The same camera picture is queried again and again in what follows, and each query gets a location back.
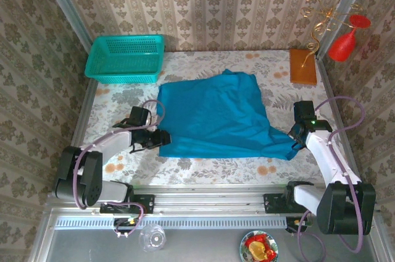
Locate yellow snack piece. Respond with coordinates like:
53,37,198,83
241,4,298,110
249,241,268,260

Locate aluminium mounting rail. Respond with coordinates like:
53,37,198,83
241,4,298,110
46,185,382,217

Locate red foil snack wrappers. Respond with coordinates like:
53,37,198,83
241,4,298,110
245,233,277,261

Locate aluminium side rail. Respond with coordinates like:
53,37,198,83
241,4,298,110
317,57,365,190
57,79,99,192

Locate blue t-shirt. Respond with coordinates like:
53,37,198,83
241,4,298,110
156,69,302,161

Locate black connector board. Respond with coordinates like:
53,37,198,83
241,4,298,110
285,217,313,234
112,217,139,234

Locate floral tablecloth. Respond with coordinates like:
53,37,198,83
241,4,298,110
72,50,354,186

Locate red wine glass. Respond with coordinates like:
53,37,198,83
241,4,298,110
327,14,372,63

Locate teal plastic basket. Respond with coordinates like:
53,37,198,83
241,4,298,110
84,34,166,84

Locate gold wire glass stand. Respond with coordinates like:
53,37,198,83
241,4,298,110
301,0,364,68

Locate clear drinking glass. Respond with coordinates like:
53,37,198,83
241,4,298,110
138,223,167,253

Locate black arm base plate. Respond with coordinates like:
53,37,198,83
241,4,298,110
262,193,321,214
99,194,155,215

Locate brown wooden base board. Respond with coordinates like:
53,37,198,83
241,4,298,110
289,48,318,86

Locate floral rimmed plate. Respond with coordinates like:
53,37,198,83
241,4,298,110
239,230,279,262

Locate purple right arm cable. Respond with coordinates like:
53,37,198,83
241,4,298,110
296,96,367,262

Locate grey slotted cable duct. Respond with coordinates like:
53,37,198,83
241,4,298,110
54,216,287,230

